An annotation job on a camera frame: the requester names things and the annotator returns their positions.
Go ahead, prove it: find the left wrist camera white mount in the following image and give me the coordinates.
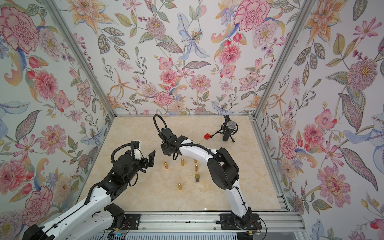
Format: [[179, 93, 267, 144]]
[[131, 141, 143, 160]]

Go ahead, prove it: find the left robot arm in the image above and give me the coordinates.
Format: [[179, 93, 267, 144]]
[[23, 141, 156, 240]]

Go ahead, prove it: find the aluminium front rail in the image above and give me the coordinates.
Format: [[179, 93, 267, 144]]
[[126, 211, 305, 233]]

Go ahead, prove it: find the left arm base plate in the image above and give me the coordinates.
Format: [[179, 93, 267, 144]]
[[108, 214, 141, 231]]

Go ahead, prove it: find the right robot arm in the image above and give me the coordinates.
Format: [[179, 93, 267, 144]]
[[153, 114, 252, 229]]

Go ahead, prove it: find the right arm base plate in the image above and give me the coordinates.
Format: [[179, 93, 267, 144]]
[[216, 214, 263, 231]]

